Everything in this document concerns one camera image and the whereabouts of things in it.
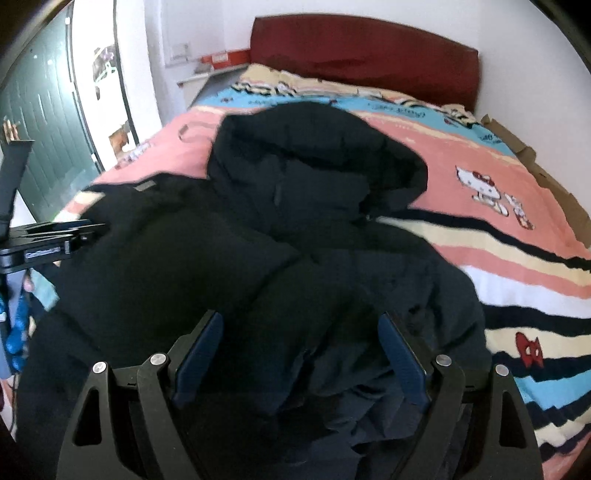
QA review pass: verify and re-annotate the black hooded puffer jacket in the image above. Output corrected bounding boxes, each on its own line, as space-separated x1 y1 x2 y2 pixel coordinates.
16 102 491 479

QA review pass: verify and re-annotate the brown cardboard sheet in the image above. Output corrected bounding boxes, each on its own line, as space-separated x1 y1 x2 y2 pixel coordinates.
481 115 590 247

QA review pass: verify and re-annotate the green metal door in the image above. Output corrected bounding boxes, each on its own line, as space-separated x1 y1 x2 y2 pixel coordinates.
1 6 99 221

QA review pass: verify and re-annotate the white bedside shelf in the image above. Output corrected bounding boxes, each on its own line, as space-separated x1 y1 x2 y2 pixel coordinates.
177 63 249 109

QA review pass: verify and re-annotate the dark red bed headboard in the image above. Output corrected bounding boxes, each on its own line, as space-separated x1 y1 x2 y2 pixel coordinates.
250 14 480 111

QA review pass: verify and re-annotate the red white box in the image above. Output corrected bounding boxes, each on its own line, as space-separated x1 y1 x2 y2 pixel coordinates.
200 49 250 71

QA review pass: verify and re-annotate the white wall switch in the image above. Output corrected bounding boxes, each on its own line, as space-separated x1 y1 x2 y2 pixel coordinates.
168 42 191 64

